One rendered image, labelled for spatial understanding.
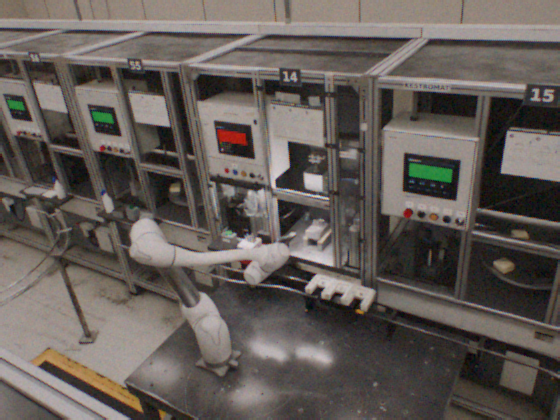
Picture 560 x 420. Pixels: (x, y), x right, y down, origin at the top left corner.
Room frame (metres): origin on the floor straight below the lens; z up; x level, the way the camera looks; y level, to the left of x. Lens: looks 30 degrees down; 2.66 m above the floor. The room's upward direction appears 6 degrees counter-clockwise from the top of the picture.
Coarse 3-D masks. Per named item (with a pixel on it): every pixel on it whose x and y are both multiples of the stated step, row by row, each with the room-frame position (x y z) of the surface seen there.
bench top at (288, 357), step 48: (240, 288) 2.45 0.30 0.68; (192, 336) 2.07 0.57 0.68; (240, 336) 2.03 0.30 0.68; (288, 336) 1.99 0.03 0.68; (336, 336) 1.96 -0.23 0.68; (384, 336) 1.92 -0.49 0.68; (432, 336) 1.89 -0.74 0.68; (144, 384) 1.76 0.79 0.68; (192, 384) 1.73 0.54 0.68; (240, 384) 1.70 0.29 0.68; (288, 384) 1.67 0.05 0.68; (336, 384) 1.64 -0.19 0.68; (384, 384) 1.61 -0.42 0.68; (432, 384) 1.58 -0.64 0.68
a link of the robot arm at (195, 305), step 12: (132, 228) 2.01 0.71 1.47; (144, 228) 1.95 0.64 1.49; (156, 228) 1.98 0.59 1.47; (132, 240) 1.94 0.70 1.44; (168, 276) 1.97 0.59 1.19; (180, 276) 1.99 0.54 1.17; (180, 288) 1.98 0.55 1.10; (192, 288) 2.02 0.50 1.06; (192, 300) 1.99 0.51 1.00; (204, 300) 2.03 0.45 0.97; (192, 312) 1.98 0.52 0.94; (204, 312) 1.98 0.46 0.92; (216, 312) 2.02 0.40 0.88; (192, 324) 1.97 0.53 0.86
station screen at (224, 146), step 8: (216, 128) 2.63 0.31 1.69; (224, 128) 2.60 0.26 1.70; (232, 128) 2.57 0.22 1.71; (224, 144) 2.61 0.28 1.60; (232, 144) 2.58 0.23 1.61; (240, 144) 2.55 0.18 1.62; (248, 144) 2.52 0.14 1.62; (232, 152) 2.58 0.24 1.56; (240, 152) 2.55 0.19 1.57; (248, 152) 2.52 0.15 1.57
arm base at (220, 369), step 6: (234, 354) 1.88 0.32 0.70; (240, 354) 1.89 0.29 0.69; (228, 360) 1.82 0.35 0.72; (234, 360) 1.84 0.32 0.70; (198, 366) 1.83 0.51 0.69; (204, 366) 1.82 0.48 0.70; (210, 366) 1.80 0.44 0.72; (216, 366) 1.79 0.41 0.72; (222, 366) 1.80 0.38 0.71; (228, 366) 1.81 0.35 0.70; (234, 366) 1.80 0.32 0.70; (216, 372) 1.78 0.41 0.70; (222, 372) 1.77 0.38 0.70
